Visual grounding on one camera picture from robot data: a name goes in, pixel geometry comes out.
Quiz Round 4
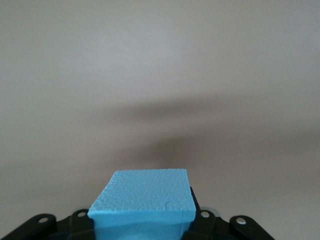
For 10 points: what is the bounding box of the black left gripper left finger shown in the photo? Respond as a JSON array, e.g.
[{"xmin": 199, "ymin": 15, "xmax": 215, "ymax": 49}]
[{"xmin": 0, "ymin": 209, "xmax": 97, "ymax": 240}]

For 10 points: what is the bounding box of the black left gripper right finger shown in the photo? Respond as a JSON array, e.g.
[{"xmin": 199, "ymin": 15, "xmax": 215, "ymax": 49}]
[{"xmin": 182, "ymin": 186, "xmax": 276, "ymax": 240}]

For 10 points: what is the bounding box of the light blue foam block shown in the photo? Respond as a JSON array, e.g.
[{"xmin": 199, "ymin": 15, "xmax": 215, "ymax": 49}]
[{"xmin": 87, "ymin": 168, "xmax": 196, "ymax": 240}]

